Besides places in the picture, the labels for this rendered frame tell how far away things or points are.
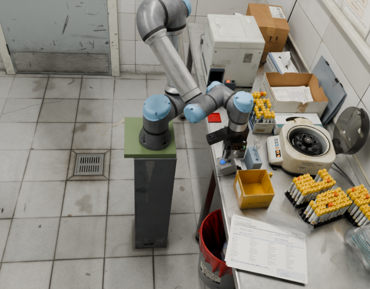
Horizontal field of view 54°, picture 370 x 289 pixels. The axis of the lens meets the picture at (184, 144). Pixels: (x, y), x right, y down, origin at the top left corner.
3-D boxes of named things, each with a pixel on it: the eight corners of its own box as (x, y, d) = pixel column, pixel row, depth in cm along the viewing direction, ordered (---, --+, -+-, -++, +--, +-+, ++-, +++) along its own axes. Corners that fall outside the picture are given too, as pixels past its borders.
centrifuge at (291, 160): (264, 136, 185) (271, 118, 176) (321, 142, 186) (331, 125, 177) (268, 172, 168) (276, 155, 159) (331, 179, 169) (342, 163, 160)
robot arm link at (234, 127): (231, 125, 140) (227, 110, 145) (229, 133, 143) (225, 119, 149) (250, 125, 141) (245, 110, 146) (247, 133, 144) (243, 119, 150)
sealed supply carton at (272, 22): (242, 27, 259) (248, 2, 245) (274, 30, 260) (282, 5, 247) (247, 51, 238) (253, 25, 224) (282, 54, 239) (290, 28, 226)
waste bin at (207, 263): (188, 242, 237) (196, 204, 204) (242, 240, 242) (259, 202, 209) (194, 302, 211) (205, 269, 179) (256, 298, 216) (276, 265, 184)
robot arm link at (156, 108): (136, 122, 164) (136, 100, 154) (159, 109, 171) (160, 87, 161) (155, 137, 159) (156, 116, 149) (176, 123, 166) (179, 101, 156)
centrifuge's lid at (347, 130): (353, 94, 161) (369, 98, 162) (324, 132, 179) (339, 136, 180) (366, 128, 146) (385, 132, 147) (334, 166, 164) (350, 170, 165)
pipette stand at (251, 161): (240, 160, 172) (244, 146, 164) (254, 160, 173) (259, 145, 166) (245, 177, 165) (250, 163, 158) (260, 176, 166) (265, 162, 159)
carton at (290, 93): (257, 92, 209) (264, 70, 198) (304, 93, 212) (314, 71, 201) (268, 122, 192) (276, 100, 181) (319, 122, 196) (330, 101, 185)
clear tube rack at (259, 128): (244, 106, 199) (246, 96, 194) (261, 106, 200) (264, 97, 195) (252, 133, 185) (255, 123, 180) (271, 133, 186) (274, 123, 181)
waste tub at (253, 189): (232, 184, 162) (236, 170, 155) (261, 182, 164) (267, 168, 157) (238, 209, 153) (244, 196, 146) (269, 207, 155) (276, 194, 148)
